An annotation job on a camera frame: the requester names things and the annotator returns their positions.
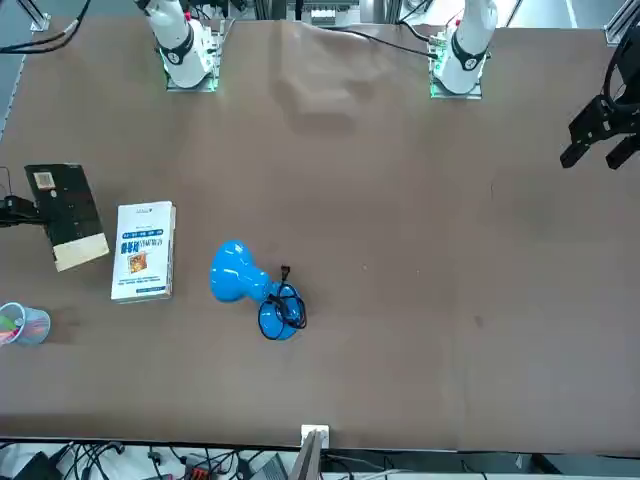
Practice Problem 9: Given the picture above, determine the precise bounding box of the black book with cream band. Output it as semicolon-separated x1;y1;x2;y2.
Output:
23;162;111;274

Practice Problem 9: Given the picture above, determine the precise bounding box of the clear blue pen cup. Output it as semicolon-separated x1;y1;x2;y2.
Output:
0;300;53;347

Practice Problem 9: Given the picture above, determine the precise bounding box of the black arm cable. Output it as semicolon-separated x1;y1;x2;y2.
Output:
0;0;94;55
601;22;640;114

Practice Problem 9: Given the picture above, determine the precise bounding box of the black cable across table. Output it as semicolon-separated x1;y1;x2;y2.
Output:
318;27;435;57

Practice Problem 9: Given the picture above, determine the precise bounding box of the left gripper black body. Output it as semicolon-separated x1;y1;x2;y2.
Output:
609;94;640;135

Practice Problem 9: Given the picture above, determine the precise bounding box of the white socket plate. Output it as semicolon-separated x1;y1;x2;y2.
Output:
300;423;331;449

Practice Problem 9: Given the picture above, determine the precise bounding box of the aluminium frame post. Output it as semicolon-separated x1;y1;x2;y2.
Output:
288;428;325;480

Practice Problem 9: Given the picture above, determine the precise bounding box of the white book with blue print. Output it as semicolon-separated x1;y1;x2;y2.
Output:
109;200;175;303

